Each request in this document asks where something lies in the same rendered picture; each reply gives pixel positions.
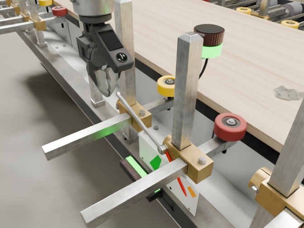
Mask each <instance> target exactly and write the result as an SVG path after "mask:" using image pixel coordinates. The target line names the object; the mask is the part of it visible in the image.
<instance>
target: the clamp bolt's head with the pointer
mask: <svg viewBox="0 0 304 228"><path fill-rule="evenodd" d="M162 145H163V146H164V147H165V149H166V156H167V158H168V161H169V162H171V158H170V156H169V154H168V148H167V146H166V145H165V144H162ZM157 150H158V152H159V154H162V150H161V149H160V148H157ZM177 180H178V182H179V184H180V187H181V189H182V191H183V193H184V194H185V196H187V195H186V192H185V189H184V187H183V184H182V182H181V180H180V178H179V177H178V178H177Z"/></svg>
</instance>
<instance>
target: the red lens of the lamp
mask: <svg viewBox="0 0 304 228"><path fill-rule="evenodd" d="M195 27H196V26H195ZM195 27H194V31H193V32H194V33H197V34H198V35H200V36H201V37H202V38H203V39H204V41H203V45H204V46H216V45H220V44H222V43H223V38H224V33H225V29H224V28H223V32H221V33H218V34H205V33H200V32H198V31H196V30H195Z"/></svg>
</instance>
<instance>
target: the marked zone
mask: <svg viewBox="0 0 304 228"><path fill-rule="evenodd" d="M161 161H162V160H161V158H160V157H159V155H157V156H156V157H155V158H154V159H152V160H151V161H150V164H151V166H152V167H153V169H154V170H157V169H159V166H160V163H161Z"/></svg>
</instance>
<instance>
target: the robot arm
mask: <svg viewBox="0 0 304 228"><path fill-rule="evenodd" d="M70 2H72V5H73V9H74V12H75V13H76V14H78V15H79V20H80V21H81V22H83V28H84V31H83V32H84V33H83V32H82V35H81V36H77V37H76V41H77V46H78V52H79V57H80V58H81V59H83V61H84V62H86V63H87V65H86V70H87V73H88V75H89V77H90V78H91V79H92V81H93V82H94V83H95V86H96V87H97V88H98V90H99V91H100V93H101V94H102V95H104V96H105V97H107V98H108V97H110V96H111V95H112V93H113V91H114V89H115V87H116V85H117V83H118V79H119V78H120V74H121V72H122V71H125V70H128V69H131V68H132V67H133V65H134V60H133V59H132V57H131V56H130V54H129V53H128V51H127V49H126V48H125V46H124V45H123V43H122V42H121V40H120V39H119V37H118V35H117V34H116V32H115V31H114V29H113V28H112V26H111V25H110V24H109V23H108V24H105V22H107V21H109V20H111V19H112V12H114V11H115V10H116V9H115V0H70ZM105 65H107V67H106V69H104V70H102V69H101V68H102V66H105ZM105 78H106V79H107V83H108V87H107V84H106V82H105Z"/></svg>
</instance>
